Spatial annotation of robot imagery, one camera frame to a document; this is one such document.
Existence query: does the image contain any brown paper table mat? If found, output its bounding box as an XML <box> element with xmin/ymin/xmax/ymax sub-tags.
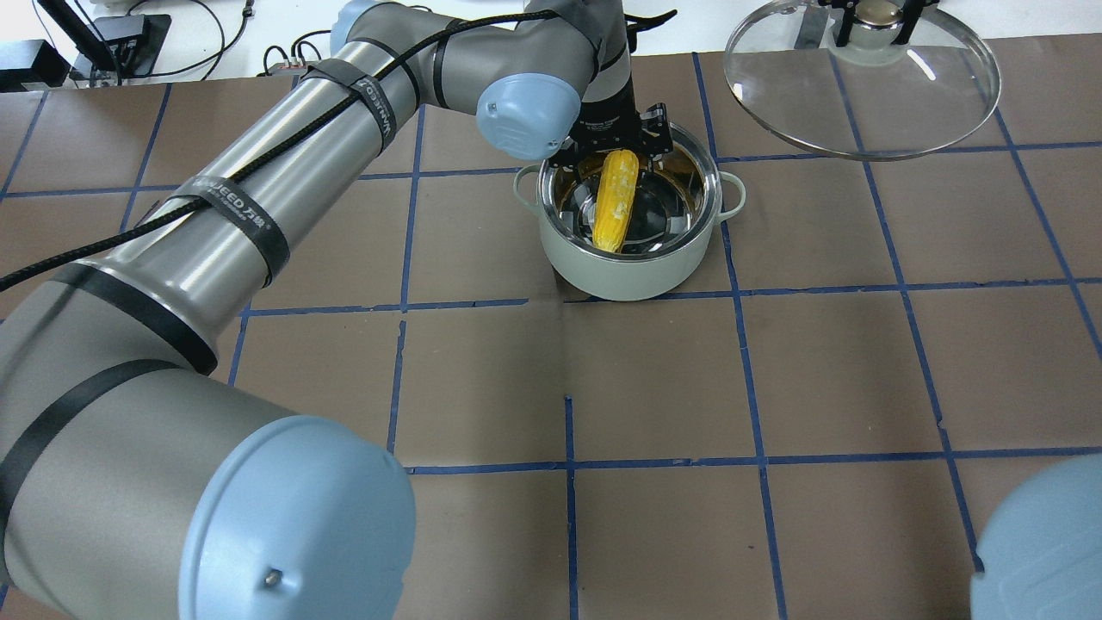
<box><xmin>0</xmin><ymin>34</ymin><xmax>1102</xmax><ymax>620</ymax></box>

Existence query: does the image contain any glass pot lid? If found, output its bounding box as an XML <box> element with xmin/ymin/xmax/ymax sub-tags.
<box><xmin>723</xmin><ymin>1</ymin><xmax>1002</xmax><ymax>162</ymax></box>

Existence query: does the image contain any yellow corn cob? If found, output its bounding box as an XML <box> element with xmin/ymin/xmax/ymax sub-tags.
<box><xmin>591</xmin><ymin>149</ymin><xmax>641</xmax><ymax>252</ymax></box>

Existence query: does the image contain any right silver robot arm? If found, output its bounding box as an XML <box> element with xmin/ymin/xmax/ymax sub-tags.
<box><xmin>799</xmin><ymin>1</ymin><xmax>1101</xmax><ymax>619</ymax></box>

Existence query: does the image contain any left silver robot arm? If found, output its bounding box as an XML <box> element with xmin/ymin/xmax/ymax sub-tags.
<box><xmin>3</xmin><ymin>1</ymin><xmax>631</xmax><ymax>619</ymax></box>

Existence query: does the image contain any pale green cooking pot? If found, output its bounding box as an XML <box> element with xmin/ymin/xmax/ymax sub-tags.
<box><xmin>512</xmin><ymin>123</ymin><xmax>746</xmax><ymax>301</ymax></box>

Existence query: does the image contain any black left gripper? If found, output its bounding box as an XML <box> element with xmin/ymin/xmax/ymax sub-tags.
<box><xmin>551</xmin><ymin>102</ymin><xmax>674</xmax><ymax>168</ymax></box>

